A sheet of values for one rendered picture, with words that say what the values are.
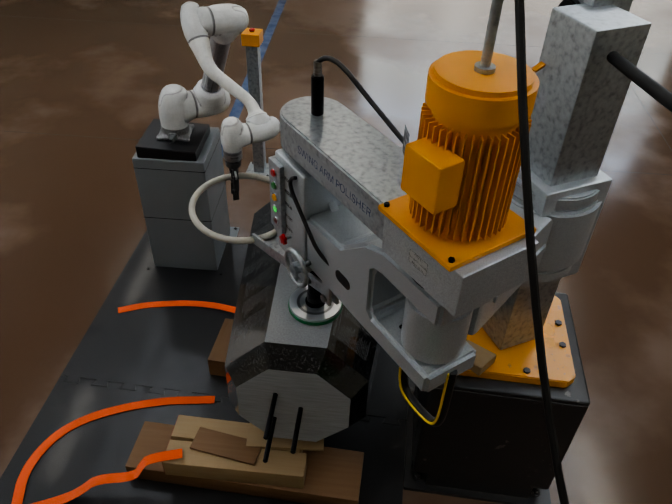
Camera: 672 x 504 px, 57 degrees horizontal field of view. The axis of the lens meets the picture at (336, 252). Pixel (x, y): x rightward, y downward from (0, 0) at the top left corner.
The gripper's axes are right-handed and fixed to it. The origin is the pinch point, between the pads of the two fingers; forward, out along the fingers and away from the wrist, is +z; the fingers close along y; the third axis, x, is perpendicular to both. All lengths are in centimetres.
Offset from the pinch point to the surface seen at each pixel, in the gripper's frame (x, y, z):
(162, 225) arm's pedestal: -37, -44, 54
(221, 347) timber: -18, 42, 68
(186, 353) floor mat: -36, 31, 81
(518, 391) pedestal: 79, 144, -2
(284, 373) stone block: -3, 111, 0
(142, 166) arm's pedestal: -42, -49, 13
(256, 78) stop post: 41, -137, 17
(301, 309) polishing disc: 10, 89, -8
